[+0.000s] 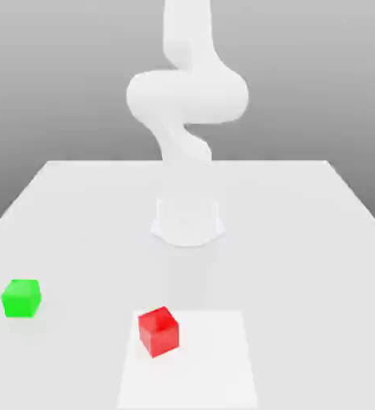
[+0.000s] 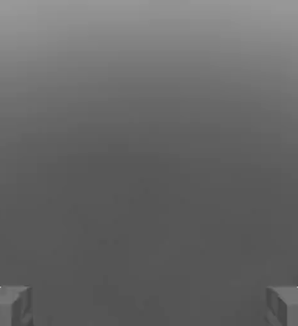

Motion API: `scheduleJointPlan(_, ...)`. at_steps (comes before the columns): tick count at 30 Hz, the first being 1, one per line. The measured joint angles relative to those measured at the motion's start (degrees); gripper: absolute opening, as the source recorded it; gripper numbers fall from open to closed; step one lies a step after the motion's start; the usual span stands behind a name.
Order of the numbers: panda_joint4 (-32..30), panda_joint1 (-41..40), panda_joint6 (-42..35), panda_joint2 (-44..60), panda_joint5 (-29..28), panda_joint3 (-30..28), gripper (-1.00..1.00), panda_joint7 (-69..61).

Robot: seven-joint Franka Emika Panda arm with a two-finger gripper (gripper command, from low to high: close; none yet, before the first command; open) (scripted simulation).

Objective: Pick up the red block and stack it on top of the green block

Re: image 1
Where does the small red cube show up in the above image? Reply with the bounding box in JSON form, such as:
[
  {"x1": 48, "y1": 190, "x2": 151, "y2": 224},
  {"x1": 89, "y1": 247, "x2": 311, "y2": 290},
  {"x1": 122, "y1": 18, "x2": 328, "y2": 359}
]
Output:
[{"x1": 137, "y1": 305, "x2": 180, "y2": 360}]

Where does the small green cube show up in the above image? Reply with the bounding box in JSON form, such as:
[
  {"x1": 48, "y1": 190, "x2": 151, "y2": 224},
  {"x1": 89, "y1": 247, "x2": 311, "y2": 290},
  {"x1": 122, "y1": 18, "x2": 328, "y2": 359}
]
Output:
[{"x1": 0, "y1": 279, "x2": 43, "y2": 319}]

